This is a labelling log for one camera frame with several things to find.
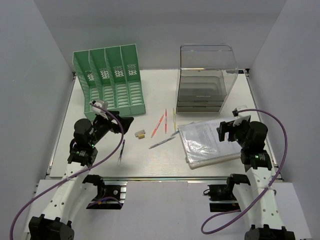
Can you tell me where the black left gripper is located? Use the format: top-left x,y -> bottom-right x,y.
89,110 -> 134,146

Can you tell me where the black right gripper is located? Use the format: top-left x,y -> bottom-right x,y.
217,119 -> 251,148

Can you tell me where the clear plastic document folder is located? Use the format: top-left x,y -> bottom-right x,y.
178,117 -> 241,170

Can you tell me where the clear acrylic drawer cabinet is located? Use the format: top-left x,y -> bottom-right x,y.
176,43 -> 238,113

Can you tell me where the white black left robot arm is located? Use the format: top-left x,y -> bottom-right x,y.
28,108 -> 134,240

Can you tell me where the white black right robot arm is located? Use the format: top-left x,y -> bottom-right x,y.
217,119 -> 295,240

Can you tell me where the dark blue pen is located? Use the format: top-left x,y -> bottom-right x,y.
118,139 -> 126,166

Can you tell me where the orange pen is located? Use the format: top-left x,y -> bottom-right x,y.
151,114 -> 164,138

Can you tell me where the green file organizer rack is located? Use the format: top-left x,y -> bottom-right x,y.
72,44 -> 146,121

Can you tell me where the red pink pen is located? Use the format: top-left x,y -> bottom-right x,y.
164,109 -> 168,134

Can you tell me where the light blue pen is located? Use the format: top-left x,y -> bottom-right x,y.
170,130 -> 179,137

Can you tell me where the grey clear pen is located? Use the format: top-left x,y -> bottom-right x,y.
148,136 -> 176,150

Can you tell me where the yellow pen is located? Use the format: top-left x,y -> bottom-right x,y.
172,108 -> 177,132

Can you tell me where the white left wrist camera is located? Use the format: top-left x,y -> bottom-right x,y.
90,99 -> 108,118

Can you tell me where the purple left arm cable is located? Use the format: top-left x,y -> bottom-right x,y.
9,104 -> 126,239

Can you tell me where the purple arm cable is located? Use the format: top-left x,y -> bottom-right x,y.
9,104 -> 126,239
201,108 -> 288,235

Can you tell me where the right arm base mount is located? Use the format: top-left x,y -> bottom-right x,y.
203,173 -> 250,213

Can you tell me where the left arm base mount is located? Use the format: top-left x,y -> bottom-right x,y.
83,174 -> 126,210

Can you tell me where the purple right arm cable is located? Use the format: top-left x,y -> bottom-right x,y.
201,108 -> 288,235

